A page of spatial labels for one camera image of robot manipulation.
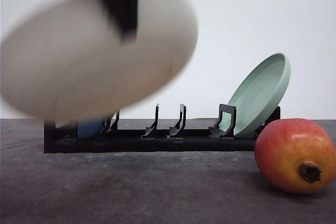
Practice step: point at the black dish rack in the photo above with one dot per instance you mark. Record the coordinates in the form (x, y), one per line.
(62, 136)

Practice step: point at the white plate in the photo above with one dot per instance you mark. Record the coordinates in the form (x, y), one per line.
(64, 60)

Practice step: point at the green plate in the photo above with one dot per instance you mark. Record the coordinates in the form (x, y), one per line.
(259, 97)

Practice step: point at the red yellow pomegranate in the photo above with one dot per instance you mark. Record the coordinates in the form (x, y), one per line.
(296, 155)

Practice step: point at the blue plate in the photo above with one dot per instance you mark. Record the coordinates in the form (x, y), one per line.
(90, 129)

